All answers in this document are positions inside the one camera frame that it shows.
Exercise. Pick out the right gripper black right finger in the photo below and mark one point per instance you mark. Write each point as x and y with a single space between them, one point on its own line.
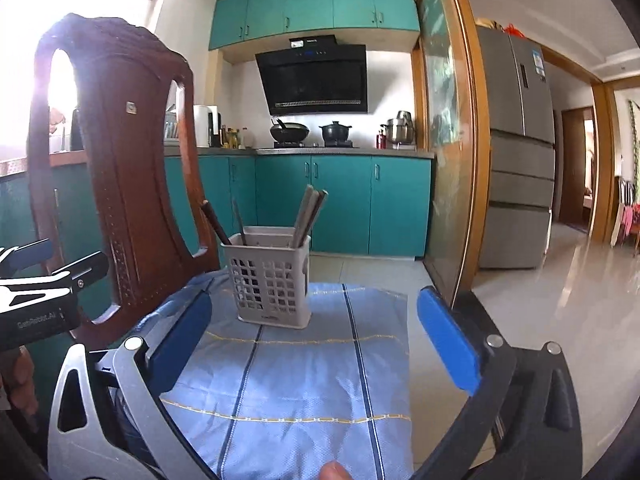
520 420

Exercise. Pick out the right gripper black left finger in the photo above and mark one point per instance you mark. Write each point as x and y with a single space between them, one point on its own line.
107 421

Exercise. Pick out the dark grey chopstick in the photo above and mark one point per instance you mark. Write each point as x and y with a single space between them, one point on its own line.
322 195

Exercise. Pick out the light wooden chopstick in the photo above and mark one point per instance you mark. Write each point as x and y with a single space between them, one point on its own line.
298 237

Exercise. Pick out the teal upper kitchen cabinets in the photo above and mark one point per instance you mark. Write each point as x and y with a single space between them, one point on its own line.
235 21

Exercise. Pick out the person's left hand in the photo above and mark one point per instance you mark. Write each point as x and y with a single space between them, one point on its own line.
22 391

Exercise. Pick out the person's right hand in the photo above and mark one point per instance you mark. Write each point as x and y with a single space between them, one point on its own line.
334 471

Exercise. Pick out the carved wooden chair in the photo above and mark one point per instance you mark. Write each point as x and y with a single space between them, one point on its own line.
123 75

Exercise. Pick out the blue checked tablecloth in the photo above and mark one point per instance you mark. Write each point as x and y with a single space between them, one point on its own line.
261 402

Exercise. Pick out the white plastic utensil basket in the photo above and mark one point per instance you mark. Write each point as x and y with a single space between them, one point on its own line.
269 277

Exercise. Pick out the white electric kettle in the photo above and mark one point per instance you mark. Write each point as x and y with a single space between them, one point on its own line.
206 126

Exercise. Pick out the black wok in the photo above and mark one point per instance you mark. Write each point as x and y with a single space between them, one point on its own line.
288 132

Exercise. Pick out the steel pressure cooker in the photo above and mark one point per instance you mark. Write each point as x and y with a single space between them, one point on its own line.
400 129

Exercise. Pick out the black cooking pot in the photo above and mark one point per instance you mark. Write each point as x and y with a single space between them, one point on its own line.
335 133

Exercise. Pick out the silver multi-door refrigerator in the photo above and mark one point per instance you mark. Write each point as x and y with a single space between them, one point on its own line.
522 150

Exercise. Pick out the black range hood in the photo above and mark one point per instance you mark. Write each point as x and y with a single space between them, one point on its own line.
319 77

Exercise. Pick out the wooden glass sliding door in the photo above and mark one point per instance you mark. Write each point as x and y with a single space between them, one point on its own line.
452 112

